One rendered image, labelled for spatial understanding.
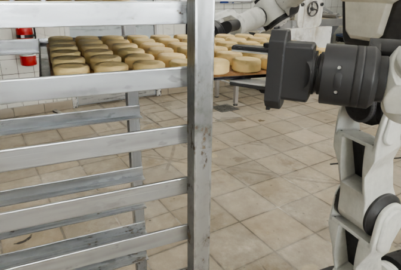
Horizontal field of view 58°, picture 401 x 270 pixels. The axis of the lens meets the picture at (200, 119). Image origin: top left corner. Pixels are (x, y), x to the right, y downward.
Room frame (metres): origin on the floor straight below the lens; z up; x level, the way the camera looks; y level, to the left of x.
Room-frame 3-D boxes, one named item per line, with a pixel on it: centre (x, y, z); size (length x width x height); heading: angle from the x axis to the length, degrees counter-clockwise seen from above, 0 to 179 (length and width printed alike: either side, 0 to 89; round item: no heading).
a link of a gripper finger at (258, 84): (0.57, -0.08, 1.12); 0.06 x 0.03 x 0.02; 68
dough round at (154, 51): (0.70, 0.08, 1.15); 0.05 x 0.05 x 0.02
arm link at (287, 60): (0.54, -0.16, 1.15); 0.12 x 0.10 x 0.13; 68
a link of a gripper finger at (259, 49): (0.57, -0.08, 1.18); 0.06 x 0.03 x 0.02; 68
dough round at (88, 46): (0.71, 0.21, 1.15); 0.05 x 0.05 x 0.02
